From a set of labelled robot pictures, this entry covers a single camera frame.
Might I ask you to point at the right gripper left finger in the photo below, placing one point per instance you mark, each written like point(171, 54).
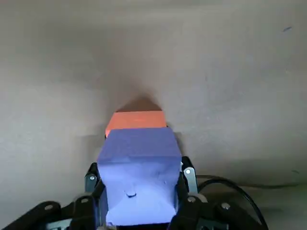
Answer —
point(72, 213)

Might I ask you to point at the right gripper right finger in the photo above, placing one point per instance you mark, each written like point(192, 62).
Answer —
point(204, 215)

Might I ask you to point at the purple foam block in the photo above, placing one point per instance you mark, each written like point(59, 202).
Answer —
point(139, 167)

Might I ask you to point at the orange foam block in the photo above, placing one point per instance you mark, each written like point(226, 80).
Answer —
point(136, 119)

